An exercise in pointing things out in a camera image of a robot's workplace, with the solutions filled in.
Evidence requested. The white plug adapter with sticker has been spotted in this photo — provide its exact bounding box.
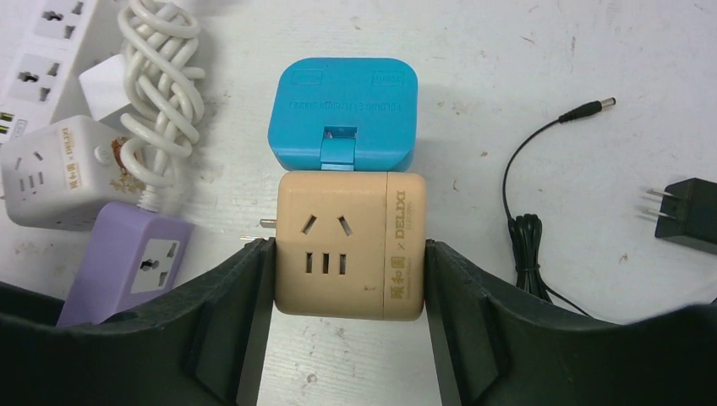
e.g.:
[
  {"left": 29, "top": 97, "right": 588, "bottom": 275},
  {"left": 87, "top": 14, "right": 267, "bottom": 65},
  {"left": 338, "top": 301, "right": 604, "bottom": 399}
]
[{"left": 1, "top": 113, "right": 145, "bottom": 231}]

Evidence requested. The white power strip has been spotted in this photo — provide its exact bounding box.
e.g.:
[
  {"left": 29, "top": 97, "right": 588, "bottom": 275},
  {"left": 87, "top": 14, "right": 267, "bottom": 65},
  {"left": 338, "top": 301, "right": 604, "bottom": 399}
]
[{"left": 1, "top": 0, "right": 122, "bottom": 142}]

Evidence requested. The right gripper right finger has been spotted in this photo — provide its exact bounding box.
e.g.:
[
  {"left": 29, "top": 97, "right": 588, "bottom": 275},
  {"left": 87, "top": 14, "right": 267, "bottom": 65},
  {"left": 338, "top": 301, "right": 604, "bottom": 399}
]
[{"left": 424, "top": 240, "right": 716, "bottom": 405}]

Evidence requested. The braided white cord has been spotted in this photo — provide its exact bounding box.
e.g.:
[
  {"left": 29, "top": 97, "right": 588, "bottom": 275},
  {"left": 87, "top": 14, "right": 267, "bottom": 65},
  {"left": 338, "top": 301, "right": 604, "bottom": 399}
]
[{"left": 116, "top": 0, "right": 206, "bottom": 213}]

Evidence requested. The blue plug cube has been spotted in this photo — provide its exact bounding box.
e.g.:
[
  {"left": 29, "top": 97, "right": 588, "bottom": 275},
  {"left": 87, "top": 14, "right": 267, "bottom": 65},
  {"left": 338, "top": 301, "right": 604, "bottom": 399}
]
[{"left": 267, "top": 58, "right": 419, "bottom": 172}]

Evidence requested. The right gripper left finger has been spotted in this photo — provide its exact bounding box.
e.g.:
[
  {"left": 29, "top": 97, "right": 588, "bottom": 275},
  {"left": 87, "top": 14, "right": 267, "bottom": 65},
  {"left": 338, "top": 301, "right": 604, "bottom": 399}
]
[{"left": 1, "top": 239, "right": 276, "bottom": 405}]

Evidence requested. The black plug with cable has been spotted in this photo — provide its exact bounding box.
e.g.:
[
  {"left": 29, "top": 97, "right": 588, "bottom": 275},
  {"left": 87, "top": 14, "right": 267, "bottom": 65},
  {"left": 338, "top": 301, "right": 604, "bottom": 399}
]
[{"left": 501, "top": 97, "right": 716, "bottom": 323}]

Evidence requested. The orange plug cube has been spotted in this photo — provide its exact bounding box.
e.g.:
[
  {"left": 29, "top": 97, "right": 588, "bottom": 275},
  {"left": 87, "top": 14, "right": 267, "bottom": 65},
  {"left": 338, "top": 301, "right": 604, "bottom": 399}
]
[{"left": 270, "top": 171, "right": 427, "bottom": 321}]

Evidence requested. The purple power strip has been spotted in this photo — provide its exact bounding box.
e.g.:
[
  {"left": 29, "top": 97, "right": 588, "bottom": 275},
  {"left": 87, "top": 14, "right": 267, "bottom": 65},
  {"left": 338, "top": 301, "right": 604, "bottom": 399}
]
[{"left": 57, "top": 202, "right": 194, "bottom": 327}]

